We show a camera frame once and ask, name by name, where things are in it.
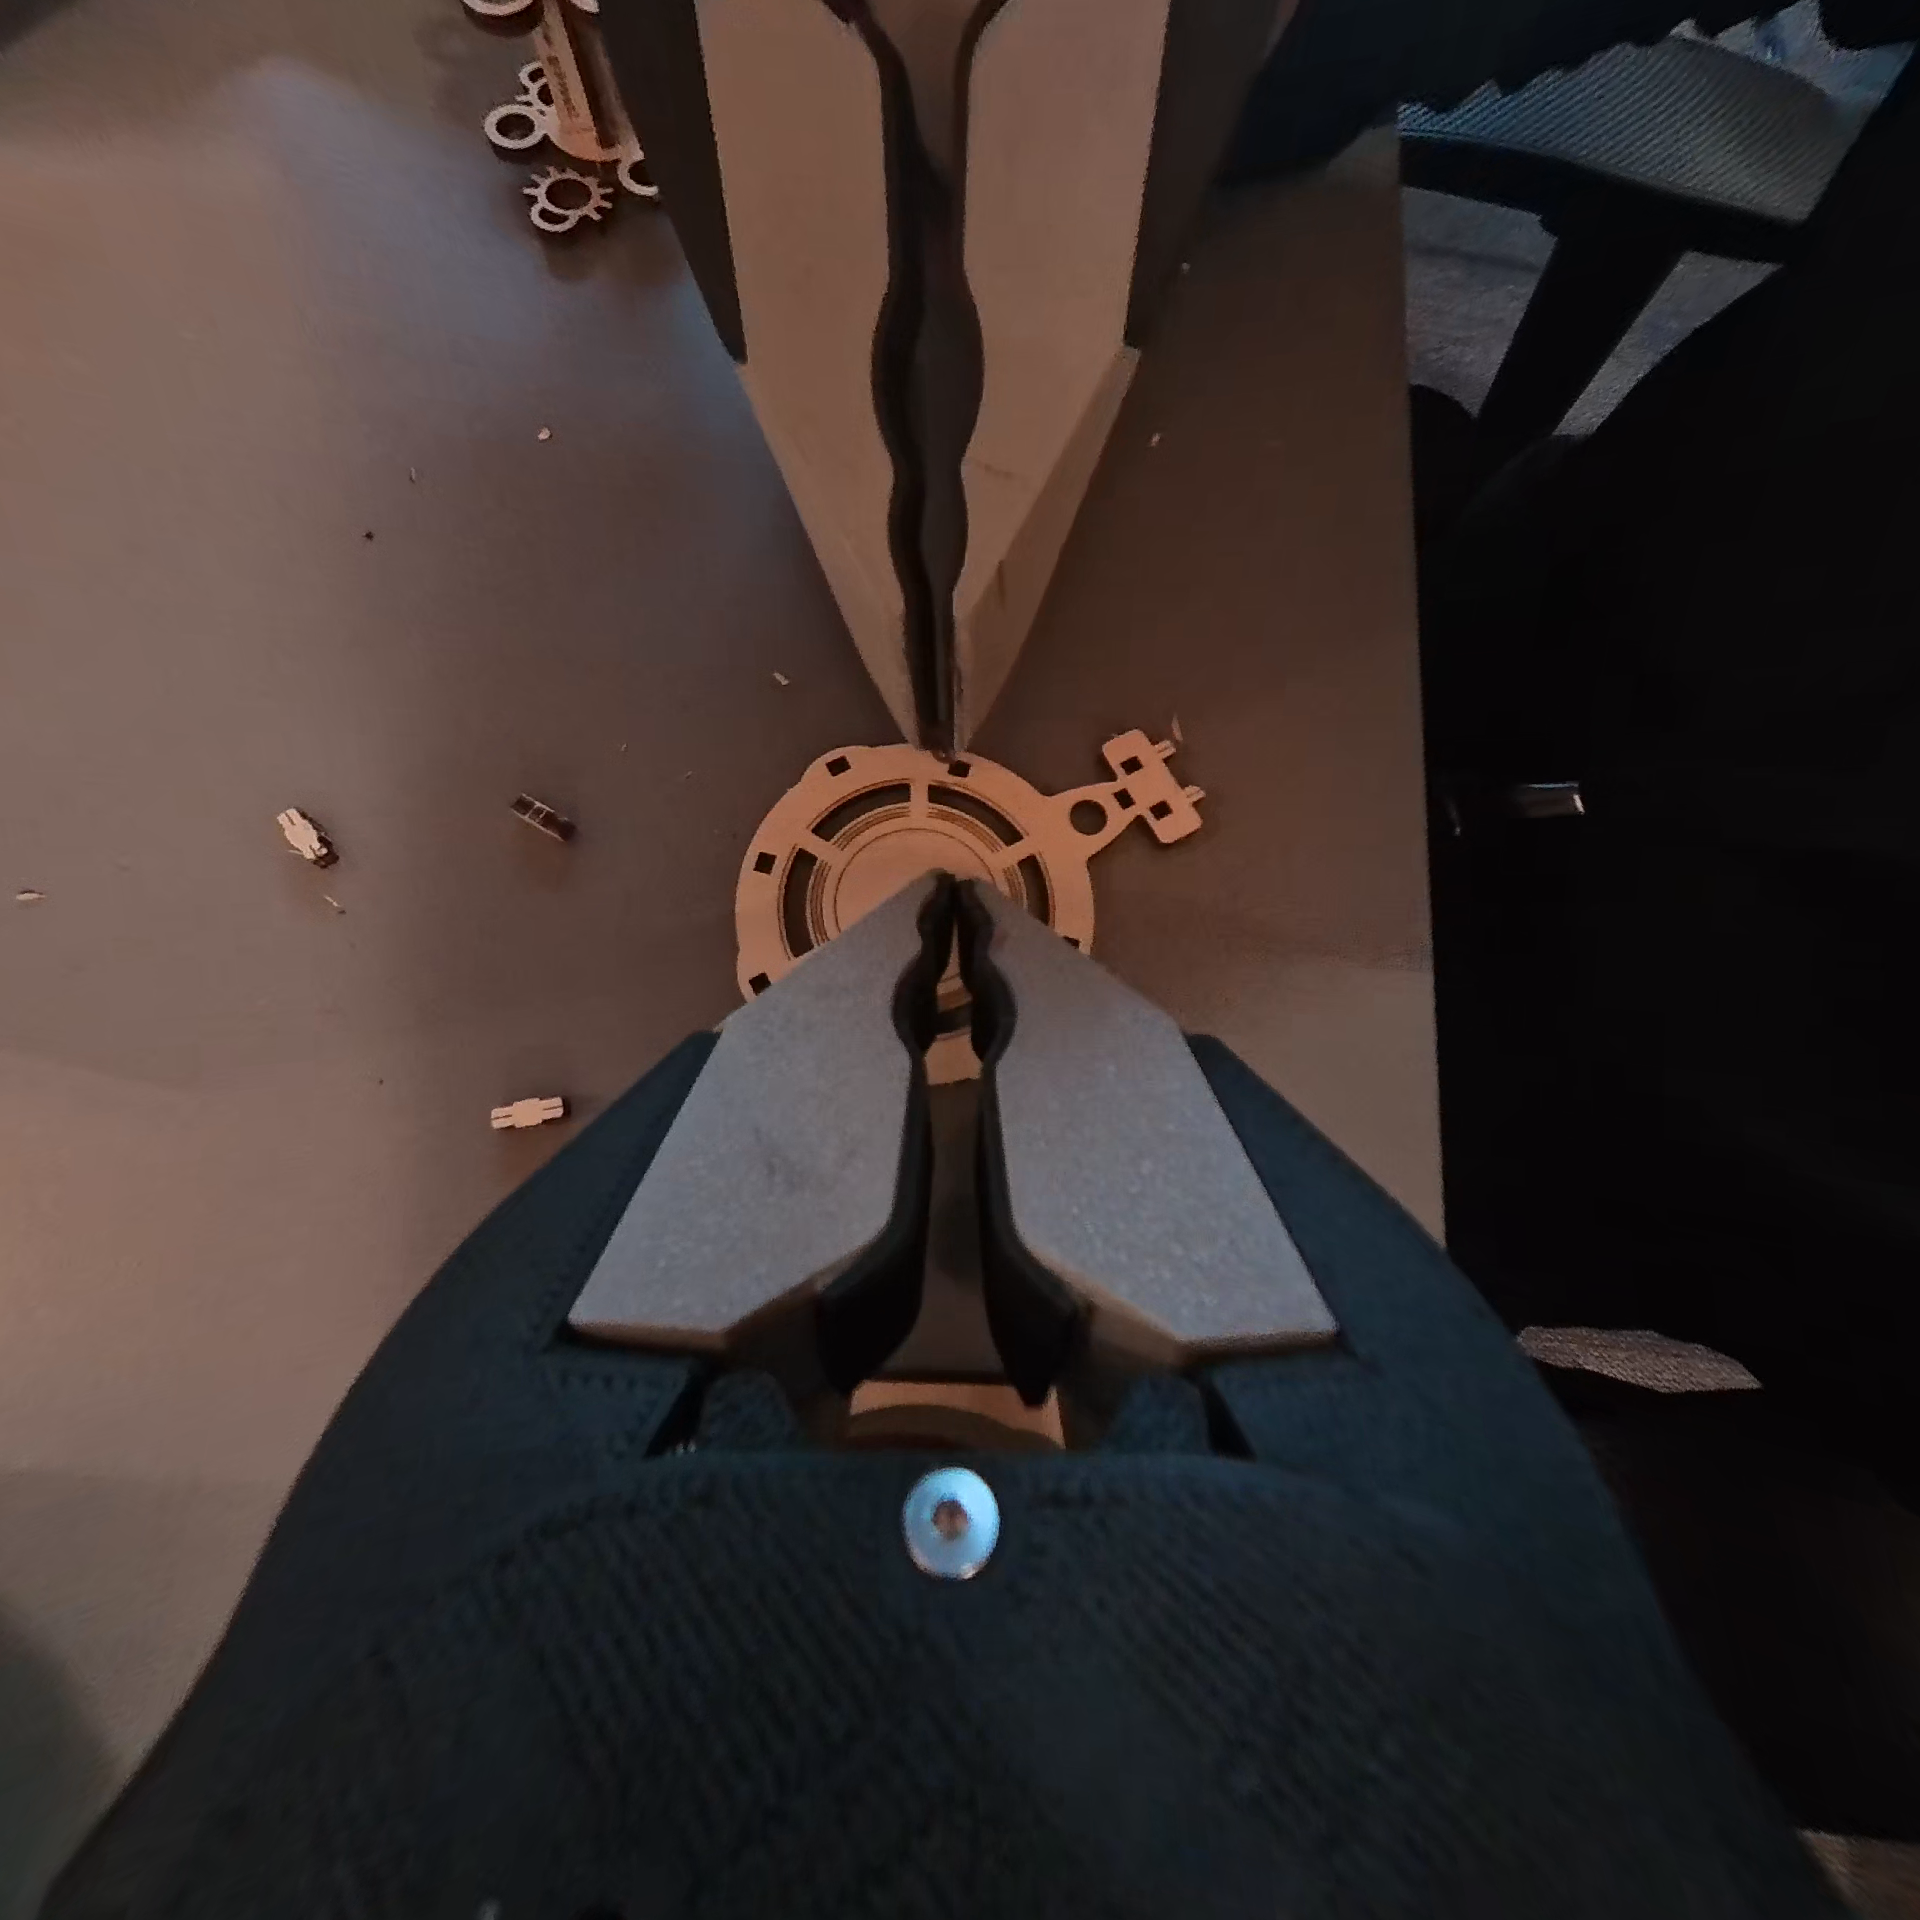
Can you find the small dark wooden connector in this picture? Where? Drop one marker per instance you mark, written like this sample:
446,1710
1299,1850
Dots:
542,819

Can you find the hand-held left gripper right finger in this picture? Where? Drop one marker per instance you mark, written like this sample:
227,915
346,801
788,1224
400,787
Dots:
1154,1170

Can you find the small pale wooden connector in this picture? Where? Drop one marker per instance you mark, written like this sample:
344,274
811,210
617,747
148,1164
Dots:
306,834
529,1113

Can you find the grey cloth piece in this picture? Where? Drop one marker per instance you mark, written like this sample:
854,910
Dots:
1635,1357

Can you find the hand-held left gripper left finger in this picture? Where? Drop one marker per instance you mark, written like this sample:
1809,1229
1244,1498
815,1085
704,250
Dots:
750,1170

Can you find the black office chair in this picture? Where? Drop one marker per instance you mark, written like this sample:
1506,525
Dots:
1590,299

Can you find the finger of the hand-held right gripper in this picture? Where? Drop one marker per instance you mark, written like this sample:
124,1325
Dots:
795,224
1049,224

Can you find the round wooden disc part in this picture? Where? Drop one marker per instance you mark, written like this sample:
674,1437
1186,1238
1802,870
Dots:
878,869

